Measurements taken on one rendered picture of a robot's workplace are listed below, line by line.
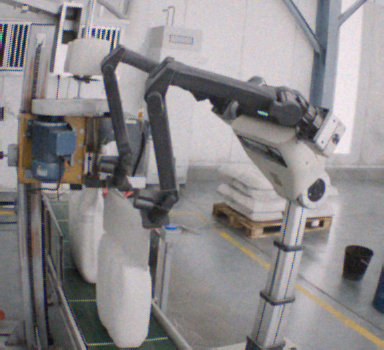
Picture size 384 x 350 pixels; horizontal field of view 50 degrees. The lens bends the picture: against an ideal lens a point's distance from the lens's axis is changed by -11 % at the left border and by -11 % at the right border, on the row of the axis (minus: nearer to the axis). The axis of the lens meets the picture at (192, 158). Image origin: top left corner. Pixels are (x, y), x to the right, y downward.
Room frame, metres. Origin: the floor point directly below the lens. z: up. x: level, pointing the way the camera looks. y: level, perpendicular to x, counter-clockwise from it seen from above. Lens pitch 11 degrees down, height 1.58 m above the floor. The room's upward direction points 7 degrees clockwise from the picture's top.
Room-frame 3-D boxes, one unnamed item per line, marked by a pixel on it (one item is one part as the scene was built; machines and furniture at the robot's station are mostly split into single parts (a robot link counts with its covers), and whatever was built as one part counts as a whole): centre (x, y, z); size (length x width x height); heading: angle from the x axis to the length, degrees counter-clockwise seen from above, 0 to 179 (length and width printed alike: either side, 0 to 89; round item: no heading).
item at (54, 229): (2.50, 0.82, 0.54); 1.05 x 0.02 x 0.41; 26
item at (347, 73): (8.00, -2.66, 2.30); 0.57 x 0.01 x 3.60; 116
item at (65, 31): (4.32, 1.37, 1.82); 0.51 x 0.27 x 0.71; 26
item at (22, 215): (1.99, 0.77, 0.88); 0.12 x 0.11 x 1.74; 116
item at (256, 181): (4.71, -0.86, 0.56); 0.66 x 0.42 x 0.15; 116
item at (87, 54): (1.87, 0.47, 1.61); 0.17 x 0.17 x 0.17
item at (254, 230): (5.04, -1.02, 0.07); 1.20 x 0.82 x 0.14; 118
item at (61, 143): (1.74, 0.52, 1.25); 0.10 x 0.08 x 0.12; 141
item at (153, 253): (2.73, 0.34, 0.54); 1.05 x 0.02 x 0.41; 26
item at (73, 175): (2.03, 0.68, 1.18); 0.34 x 0.25 x 0.31; 116
